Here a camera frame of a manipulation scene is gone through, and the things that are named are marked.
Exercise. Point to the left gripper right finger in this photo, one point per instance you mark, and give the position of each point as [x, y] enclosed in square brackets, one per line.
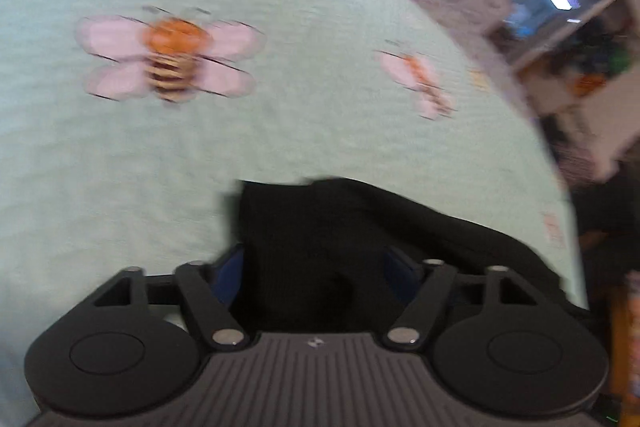
[423, 288]

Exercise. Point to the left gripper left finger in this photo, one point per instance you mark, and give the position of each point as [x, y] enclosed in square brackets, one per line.
[206, 291]

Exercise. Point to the black garment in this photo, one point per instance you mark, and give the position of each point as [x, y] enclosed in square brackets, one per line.
[315, 255]

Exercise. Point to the mint bee quilt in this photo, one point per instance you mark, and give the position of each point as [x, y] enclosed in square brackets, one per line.
[373, 90]

